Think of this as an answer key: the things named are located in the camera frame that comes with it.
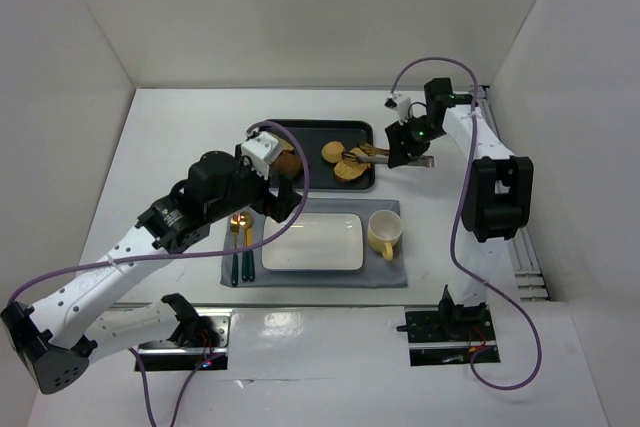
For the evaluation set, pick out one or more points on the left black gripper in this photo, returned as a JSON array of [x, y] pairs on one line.
[[279, 192]]

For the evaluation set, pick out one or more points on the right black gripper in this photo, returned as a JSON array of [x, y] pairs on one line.
[[396, 145]]

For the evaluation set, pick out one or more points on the metal food tongs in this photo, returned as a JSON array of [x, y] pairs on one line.
[[369, 154]]

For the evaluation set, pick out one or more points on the bread slice with seeds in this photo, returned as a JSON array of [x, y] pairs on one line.
[[349, 170]]

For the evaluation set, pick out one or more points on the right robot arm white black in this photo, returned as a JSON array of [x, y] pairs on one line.
[[497, 188]]

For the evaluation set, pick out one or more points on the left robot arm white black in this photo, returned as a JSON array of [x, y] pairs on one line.
[[58, 337]]

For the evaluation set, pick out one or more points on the dark brown bread loaf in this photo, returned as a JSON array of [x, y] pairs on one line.
[[287, 164]]

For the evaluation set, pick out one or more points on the round yellow bread bun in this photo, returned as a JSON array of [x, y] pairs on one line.
[[332, 152]]

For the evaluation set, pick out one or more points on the white rectangular plate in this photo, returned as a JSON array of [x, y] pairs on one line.
[[323, 242]]

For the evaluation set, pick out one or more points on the grey cloth placemat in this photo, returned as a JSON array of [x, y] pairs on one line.
[[376, 272]]

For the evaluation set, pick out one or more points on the black baking tray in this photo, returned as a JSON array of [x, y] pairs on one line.
[[314, 134]]

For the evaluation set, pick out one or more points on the yellow ceramic mug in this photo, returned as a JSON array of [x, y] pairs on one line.
[[384, 230]]

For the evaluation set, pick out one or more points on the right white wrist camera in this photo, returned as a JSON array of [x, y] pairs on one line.
[[401, 104]]

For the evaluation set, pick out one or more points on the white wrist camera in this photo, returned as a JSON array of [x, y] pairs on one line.
[[261, 150], [401, 104]]

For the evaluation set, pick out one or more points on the gold fork green handle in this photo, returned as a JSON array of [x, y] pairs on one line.
[[235, 227]]

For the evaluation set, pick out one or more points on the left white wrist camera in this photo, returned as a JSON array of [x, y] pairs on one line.
[[261, 150]]

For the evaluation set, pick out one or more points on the gold spoon green handle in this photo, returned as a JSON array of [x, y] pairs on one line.
[[248, 264]]

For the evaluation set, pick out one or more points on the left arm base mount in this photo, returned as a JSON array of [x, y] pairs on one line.
[[201, 338]]

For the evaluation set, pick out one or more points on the aluminium rail frame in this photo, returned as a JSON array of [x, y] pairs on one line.
[[528, 275]]

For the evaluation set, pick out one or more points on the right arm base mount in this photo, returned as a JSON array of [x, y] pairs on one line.
[[449, 334]]

